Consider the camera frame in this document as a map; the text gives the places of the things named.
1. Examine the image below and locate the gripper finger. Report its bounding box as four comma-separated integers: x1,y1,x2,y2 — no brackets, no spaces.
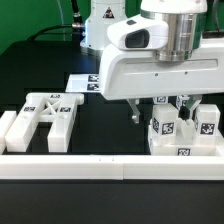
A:
127,99,140,124
179,95,202,119

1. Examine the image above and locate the white chair seat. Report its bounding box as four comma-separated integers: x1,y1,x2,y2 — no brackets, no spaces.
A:
148,119,224,156

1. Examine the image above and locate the white U-shaped fence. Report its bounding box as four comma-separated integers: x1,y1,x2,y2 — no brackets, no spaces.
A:
0,111,224,180

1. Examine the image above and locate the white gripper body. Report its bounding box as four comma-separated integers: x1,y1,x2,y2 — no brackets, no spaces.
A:
99,15,224,100

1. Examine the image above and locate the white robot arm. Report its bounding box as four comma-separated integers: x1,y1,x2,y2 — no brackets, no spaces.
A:
81,0,224,122

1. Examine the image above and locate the white marker sheet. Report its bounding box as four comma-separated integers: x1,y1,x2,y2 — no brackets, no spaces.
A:
66,74,99,93

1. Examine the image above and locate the white chair back frame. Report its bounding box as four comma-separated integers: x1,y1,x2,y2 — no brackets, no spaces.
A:
5,93,84,153

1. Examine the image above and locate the thin grey cable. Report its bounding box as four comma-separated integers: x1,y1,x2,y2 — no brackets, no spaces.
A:
55,0,66,42

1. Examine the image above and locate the right white marker cube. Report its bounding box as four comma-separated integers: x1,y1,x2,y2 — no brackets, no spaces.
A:
176,95,189,109

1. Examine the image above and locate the black cable with connector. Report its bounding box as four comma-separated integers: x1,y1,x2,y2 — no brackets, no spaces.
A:
27,0,86,42

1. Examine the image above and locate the small white marker cube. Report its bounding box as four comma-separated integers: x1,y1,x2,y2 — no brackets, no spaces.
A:
153,96,168,104

